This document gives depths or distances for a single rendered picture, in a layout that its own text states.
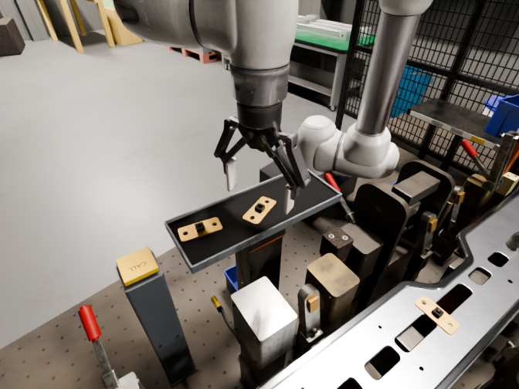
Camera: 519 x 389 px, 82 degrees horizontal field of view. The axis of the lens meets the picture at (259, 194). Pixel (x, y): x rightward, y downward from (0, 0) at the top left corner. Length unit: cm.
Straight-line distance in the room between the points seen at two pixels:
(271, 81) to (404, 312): 54
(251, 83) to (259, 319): 38
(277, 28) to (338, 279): 46
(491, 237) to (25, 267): 244
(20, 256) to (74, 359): 158
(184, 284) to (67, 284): 125
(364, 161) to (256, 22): 81
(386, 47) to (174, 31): 65
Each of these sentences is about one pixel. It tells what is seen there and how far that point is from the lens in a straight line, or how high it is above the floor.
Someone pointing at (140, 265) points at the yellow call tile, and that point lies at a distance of 59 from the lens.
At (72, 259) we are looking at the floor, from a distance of 238.
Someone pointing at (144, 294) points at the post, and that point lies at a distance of 61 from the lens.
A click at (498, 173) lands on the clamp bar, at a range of 108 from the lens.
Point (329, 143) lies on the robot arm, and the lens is 117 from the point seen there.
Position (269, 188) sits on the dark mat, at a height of 116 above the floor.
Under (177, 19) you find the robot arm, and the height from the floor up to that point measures 152.
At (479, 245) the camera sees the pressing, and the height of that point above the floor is 100.
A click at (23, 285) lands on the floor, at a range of 240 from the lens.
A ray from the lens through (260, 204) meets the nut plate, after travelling 64.
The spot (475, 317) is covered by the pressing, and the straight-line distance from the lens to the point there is 81.
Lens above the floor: 160
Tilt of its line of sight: 40 degrees down
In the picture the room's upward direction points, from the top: straight up
